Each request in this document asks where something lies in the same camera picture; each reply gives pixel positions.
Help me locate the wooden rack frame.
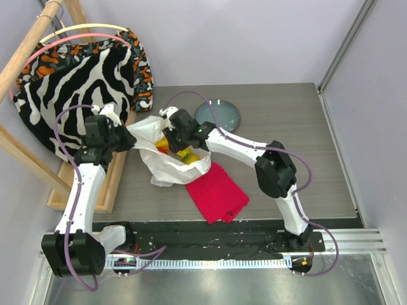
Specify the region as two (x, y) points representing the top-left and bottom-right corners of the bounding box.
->
(0, 0), (136, 214)

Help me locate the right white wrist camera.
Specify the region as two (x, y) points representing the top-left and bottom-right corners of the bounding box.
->
(159, 106), (179, 123)

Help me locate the yellow banana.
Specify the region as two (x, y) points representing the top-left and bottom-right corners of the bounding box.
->
(176, 147), (200, 165)
(155, 137), (170, 151)

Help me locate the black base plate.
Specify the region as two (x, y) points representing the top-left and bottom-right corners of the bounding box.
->
(120, 220), (326, 261)

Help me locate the pink hanger hoop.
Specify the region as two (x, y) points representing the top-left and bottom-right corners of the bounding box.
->
(12, 30), (137, 106)

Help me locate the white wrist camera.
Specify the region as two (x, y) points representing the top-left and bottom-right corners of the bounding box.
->
(159, 106), (179, 123)
(91, 103), (123, 127)

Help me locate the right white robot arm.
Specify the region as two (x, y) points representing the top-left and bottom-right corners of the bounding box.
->
(160, 107), (312, 251)

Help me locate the dark round plate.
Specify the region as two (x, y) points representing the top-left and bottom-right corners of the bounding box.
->
(195, 99), (241, 133)

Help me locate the cream hanger hoop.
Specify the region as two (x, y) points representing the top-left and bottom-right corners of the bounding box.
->
(39, 23), (129, 43)

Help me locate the red folded cloth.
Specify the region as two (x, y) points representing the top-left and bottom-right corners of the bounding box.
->
(186, 162), (249, 224)

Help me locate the orange grey patterned cloth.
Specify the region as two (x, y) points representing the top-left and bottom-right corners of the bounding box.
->
(15, 29), (154, 112)

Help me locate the aluminium rail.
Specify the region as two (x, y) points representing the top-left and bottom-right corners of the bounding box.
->
(39, 228), (390, 271)

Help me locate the white lemon-print plastic bag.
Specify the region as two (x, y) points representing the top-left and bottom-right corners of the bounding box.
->
(127, 116), (212, 187)

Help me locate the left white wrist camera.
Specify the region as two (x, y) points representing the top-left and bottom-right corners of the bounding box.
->
(91, 103), (123, 127)

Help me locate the zebra pattern cloth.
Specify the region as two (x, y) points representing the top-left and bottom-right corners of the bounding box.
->
(13, 47), (134, 161)

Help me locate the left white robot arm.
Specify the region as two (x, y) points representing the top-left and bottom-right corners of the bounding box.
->
(41, 114), (136, 277)

